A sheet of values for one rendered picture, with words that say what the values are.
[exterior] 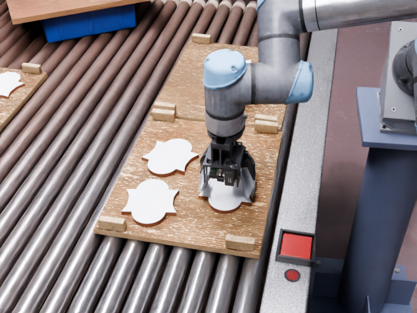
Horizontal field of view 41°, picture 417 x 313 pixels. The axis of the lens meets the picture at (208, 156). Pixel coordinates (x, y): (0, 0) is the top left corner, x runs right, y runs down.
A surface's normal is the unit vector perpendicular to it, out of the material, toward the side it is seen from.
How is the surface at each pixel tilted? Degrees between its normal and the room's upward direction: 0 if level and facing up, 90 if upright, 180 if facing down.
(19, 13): 0
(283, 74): 45
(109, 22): 90
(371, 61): 0
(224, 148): 94
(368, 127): 0
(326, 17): 92
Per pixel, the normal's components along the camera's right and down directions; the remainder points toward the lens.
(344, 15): -0.24, 0.65
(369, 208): -0.75, 0.44
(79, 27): 0.36, 0.59
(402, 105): -0.14, -0.09
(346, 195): -0.02, -0.77
